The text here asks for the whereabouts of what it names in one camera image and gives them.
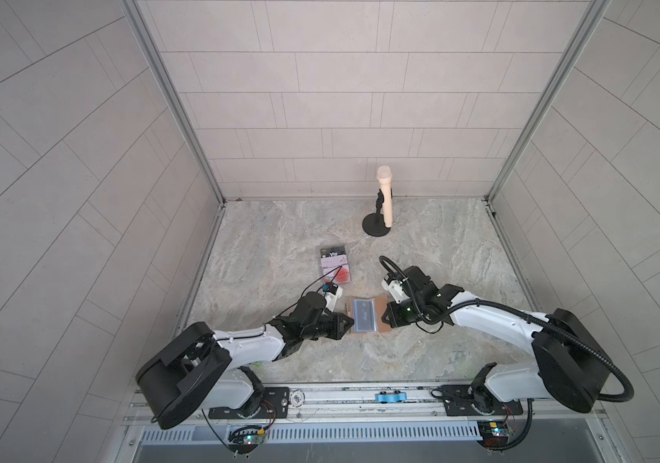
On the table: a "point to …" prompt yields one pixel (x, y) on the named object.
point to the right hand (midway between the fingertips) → (382, 320)
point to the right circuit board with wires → (493, 433)
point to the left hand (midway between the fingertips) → (356, 324)
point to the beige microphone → (385, 174)
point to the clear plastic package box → (335, 265)
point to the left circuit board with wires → (245, 439)
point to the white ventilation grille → (358, 432)
